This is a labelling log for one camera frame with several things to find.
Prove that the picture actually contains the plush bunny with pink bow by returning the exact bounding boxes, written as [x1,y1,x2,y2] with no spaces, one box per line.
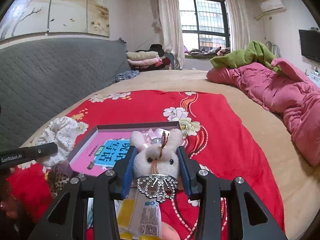
[130,128,183,203]

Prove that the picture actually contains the leopard print scrunchie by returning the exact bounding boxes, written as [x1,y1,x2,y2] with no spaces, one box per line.
[47,163,72,198]

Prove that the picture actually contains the white floral scrunchie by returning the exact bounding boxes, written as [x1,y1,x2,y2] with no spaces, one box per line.
[35,116,89,167]

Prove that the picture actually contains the yellow white wipes pack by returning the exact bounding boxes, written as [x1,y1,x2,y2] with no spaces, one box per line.
[114,187,162,239]

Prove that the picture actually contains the person's hand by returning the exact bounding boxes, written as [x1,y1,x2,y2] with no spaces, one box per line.
[1,167,18,220]

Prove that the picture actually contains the dark shallow cardboard box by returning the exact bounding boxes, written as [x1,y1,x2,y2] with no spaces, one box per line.
[68,121,180,177]

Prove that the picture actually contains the red floral blanket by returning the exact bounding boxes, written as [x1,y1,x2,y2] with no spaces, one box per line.
[8,90,285,239]

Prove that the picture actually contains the grey quilted headboard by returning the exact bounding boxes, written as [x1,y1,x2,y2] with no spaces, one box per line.
[0,37,130,151]

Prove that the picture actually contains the blue patterned cloth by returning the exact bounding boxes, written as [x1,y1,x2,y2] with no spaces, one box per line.
[115,70,140,83]

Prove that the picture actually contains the folded blankets stack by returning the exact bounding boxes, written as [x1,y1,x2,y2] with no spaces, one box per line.
[126,51,175,72]

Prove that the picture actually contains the clothes on window sill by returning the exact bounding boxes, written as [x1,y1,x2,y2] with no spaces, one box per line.
[186,47,231,57]

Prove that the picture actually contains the pink quilt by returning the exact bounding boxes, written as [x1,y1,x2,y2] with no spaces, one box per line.
[207,58,320,166]

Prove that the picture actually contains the green blanket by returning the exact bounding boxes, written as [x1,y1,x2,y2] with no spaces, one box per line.
[210,41,281,72]

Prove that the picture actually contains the right white curtain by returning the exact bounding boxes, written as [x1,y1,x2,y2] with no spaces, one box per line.
[225,0,250,51]

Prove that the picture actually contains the white curtain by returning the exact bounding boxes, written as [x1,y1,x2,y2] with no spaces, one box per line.
[225,0,250,51]
[151,0,184,69]

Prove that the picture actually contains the left white curtain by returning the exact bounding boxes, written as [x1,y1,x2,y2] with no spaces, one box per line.
[151,0,184,69]

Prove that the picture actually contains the white air conditioner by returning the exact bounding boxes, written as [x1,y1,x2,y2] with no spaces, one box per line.
[260,0,285,12]

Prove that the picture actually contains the window with dark frame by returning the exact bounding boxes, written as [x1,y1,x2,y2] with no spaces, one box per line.
[178,0,230,51]

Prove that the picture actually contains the floral wall painting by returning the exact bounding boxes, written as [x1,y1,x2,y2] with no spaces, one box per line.
[1,0,110,40]

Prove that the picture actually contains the black wall television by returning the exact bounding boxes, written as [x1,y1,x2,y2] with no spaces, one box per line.
[299,30,320,62]

